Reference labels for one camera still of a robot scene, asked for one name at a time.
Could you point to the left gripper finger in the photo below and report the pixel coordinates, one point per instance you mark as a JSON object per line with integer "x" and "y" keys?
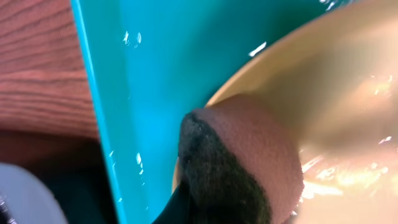
{"x": 177, "y": 209}

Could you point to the green scrubbing sponge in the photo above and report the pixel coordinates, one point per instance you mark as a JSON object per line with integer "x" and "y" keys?
{"x": 239, "y": 164}

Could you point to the yellow-green plate top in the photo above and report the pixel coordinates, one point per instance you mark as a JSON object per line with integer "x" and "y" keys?
{"x": 332, "y": 86}

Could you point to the black rectangular tray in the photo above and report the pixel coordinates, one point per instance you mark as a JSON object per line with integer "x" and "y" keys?
{"x": 53, "y": 179}

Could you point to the teal plastic tray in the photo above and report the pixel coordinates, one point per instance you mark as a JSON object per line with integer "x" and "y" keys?
{"x": 149, "y": 62}

